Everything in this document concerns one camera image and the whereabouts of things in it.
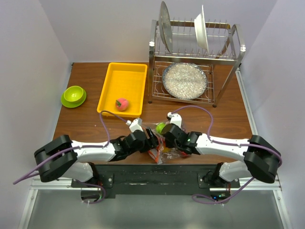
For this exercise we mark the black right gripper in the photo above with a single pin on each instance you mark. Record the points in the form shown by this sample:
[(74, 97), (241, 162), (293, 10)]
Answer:
[(168, 144)]

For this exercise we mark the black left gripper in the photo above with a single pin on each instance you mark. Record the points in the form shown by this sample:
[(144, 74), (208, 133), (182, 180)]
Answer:
[(150, 142)]

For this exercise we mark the green fake fruit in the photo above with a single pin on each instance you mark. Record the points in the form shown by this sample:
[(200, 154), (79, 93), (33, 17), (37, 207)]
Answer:
[(159, 127)]

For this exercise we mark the clear zip top bag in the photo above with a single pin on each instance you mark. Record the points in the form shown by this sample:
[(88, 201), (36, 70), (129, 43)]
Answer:
[(161, 154)]

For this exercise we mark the pink fake meat pack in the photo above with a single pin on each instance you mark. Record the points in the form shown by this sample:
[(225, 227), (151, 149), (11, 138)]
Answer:
[(121, 104)]

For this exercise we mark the orange red fake mango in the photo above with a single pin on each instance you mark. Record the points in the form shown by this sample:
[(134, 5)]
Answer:
[(166, 150)]

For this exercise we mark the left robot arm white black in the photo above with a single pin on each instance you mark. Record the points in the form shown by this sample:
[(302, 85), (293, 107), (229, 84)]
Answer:
[(63, 157)]

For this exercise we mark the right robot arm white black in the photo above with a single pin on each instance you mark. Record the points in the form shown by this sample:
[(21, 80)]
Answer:
[(253, 158)]

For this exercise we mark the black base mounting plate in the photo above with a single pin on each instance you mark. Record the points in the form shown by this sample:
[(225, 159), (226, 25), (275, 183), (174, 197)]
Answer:
[(159, 179)]

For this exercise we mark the speckled blue rim plate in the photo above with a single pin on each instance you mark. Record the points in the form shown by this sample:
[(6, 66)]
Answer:
[(185, 81)]

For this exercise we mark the yellow plastic tray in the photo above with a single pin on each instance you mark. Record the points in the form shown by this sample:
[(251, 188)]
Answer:
[(123, 80)]

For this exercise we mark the steel dish rack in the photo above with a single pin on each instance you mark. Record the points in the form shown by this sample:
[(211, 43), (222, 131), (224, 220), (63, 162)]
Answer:
[(219, 64)]

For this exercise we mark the green plastic bowl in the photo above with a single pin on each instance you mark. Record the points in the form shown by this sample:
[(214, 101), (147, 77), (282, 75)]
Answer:
[(73, 97)]

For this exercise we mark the white plate upright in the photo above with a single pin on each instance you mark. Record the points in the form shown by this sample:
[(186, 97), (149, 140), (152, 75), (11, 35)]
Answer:
[(200, 31)]

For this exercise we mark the grey metal plate upright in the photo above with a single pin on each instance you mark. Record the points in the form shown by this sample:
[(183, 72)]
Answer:
[(165, 27)]

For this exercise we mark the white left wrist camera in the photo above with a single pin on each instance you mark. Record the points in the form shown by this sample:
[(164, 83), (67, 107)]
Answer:
[(135, 125)]

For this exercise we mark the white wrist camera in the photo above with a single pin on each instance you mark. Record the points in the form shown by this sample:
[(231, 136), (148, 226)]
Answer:
[(135, 125), (175, 118)]

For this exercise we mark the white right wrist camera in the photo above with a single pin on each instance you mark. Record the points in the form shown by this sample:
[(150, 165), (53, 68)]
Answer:
[(175, 118)]

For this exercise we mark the aluminium frame rail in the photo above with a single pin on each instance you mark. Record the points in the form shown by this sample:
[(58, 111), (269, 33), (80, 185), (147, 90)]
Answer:
[(155, 197)]

